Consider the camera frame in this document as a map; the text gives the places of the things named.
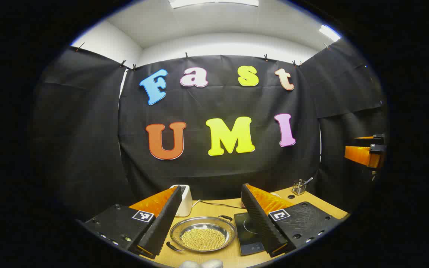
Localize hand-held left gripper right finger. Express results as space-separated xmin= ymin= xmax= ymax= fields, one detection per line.
xmin=241 ymin=183 xmax=343 ymax=258

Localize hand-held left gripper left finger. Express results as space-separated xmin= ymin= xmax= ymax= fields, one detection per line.
xmin=82 ymin=185 xmax=182 ymax=260

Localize black induction cooktop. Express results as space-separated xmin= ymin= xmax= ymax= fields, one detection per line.
xmin=234 ymin=212 xmax=265 ymax=256

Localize steel pot with black handles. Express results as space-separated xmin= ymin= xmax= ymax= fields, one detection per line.
xmin=166 ymin=215 xmax=237 ymax=253

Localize pile of pale soybeans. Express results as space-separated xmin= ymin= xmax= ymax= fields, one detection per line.
xmin=180 ymin=228 xmax=226 ymax=251

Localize white toaster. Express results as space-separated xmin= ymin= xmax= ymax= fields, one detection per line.
xmin=170 ymin=184 xmax=193 ymax=217

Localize ceiling light panel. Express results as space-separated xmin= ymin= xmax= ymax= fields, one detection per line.
xmin=319 ymin=25 xmax=341 ymax=42

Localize black power cable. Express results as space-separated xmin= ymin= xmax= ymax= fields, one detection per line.
xmin=199 ymin=200 xmax=244 ymax=210

